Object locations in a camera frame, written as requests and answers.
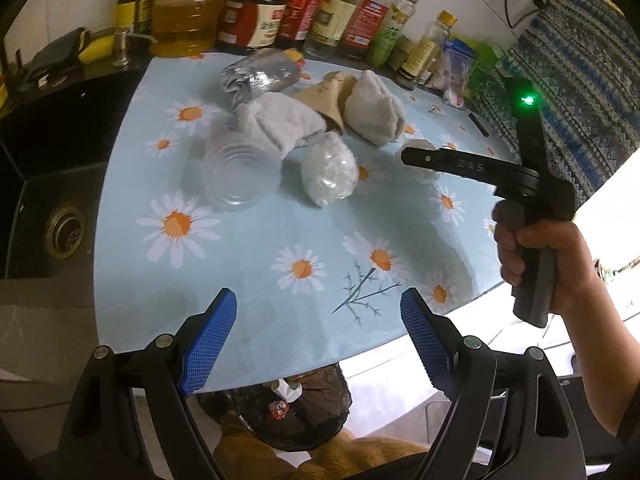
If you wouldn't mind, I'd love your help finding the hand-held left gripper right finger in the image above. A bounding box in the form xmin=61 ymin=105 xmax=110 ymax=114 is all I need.
xmin=400 ymin=287 xmax=586 ymax=480

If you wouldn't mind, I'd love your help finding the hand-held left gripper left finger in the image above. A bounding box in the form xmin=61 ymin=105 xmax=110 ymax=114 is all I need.
xmin=55 ymin=287 xmax=238 ymax=480

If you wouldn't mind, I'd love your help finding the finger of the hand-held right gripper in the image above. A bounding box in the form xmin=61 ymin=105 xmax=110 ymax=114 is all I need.
xmin=400 ymin=146 xmax=523 ymax=184

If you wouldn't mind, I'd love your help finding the small white tissue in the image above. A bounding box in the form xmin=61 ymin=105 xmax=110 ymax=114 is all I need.
xmin=400 ymin=139 xmax=444 ymax=187

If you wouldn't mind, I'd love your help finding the rounded grey-white cloth wad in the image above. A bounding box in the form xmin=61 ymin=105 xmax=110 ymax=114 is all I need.
xmin=344 ymin=70 xmax=406 ymax=147

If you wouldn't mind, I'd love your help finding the clear plastic bag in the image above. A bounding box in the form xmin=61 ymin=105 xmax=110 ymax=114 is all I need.
xmin=301 ymin=131 xmax=360 ymax=207

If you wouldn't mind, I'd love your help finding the black trash bag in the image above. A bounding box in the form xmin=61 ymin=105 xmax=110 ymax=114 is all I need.
xmin=197 ymin=362 xmax=353 ymax=453

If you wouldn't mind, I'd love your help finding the brown paper bag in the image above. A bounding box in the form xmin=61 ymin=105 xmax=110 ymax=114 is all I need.
xmin=292 ymin=72 xmax=358 ymax=134

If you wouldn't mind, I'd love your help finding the clear plastic cup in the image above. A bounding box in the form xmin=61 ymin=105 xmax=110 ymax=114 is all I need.
xmin=202 ymin=120 xmax=281 ymax=212

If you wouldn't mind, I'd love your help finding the long grey-white cloth wad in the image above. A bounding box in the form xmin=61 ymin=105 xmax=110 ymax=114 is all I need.
xmin=235 ymin=92 xmax=328 ymax=162

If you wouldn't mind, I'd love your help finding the silver foil packet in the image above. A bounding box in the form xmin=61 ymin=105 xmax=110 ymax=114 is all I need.
xmin=221 ymin=49 xmax=303 ymax=112

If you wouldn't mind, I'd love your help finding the person's right forearm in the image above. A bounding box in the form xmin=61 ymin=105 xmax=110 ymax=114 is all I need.
xmin=550 ymin=290 xmax=640 ymax=438

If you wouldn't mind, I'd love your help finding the person's right hand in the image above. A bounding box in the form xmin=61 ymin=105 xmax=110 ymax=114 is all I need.
xmin=492 ymin=204 xmax=603 ymax=317

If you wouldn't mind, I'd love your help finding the blue patterned cloth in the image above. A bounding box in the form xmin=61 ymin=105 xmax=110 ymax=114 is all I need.
xmin=470 ymin=0 xmax=640 ymax=202

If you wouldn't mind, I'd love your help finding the white red small packet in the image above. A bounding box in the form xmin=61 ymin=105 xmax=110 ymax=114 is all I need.
xmin=441 ymin=85 xmax=467 ymax=109

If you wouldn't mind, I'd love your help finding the green carton box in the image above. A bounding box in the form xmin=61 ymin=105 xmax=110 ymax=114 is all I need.
xmin=470 ymin=42 xmax=507 ymax=87

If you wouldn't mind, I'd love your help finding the white tissue in bin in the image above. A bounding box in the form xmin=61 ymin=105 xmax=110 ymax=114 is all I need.
xmin=270 ymin=379 xmax=304 ymax=404

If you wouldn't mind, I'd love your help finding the blue white plastic packet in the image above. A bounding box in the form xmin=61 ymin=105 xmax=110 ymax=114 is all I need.
xmin=440 ymin=37 xmax=477 ymax=96

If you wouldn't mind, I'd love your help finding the blue daisy print tablecloth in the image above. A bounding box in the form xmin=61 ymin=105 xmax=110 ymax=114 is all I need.
xmin=94 ymin=50 xmax=526 ymax=394

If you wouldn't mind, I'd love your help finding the clear bottle yellow label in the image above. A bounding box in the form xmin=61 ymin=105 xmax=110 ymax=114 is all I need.
xmin=395 ymin=10 xmax=459 ymax=92

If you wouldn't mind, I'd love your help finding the bottle with green label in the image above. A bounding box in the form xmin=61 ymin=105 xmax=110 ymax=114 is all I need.
xmin=369 ymin=0 xmax=422 ymax=69

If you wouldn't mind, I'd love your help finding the clear bottle red label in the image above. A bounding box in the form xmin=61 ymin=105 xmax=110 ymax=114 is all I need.
xmin=340 ymin=0 xmax=404 ymax=62

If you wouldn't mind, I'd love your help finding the metal sink drain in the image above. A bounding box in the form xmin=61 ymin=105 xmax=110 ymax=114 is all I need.
xmin=42 ymin=202 xmax=87 ymax=261

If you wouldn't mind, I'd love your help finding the yellow capped bottle beige label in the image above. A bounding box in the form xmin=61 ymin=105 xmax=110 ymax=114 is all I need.
xmin=303 ymin=0 xmax=362 ymax=59

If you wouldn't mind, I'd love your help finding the dark capped bottle red label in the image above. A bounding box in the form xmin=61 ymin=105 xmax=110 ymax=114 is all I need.
xmin=275 ymin=0 xmax=329 ymax=52

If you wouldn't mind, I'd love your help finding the black sink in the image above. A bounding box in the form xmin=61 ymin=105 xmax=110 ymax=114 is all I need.
xmin=0 ymin=120 xmax=126 ymax=282

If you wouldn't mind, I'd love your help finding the dark sauce jar red label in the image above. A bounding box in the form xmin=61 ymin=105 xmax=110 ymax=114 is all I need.
xmin=216 ymin=0 xmax=287 ymax=56

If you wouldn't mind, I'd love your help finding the metal soap dispenser pump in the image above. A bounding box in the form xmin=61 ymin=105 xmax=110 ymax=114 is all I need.
xmin=112 ymin=30 xmax=159 ymax=69

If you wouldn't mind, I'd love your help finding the large cooking oil jug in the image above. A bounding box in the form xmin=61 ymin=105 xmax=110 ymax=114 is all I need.
xmin=150 ymin=0 xmax=229 ymax=59

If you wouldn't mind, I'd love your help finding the yellow object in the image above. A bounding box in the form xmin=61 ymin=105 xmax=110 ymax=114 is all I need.
xmin=77 ymin=30 xmax=121 ymax=65

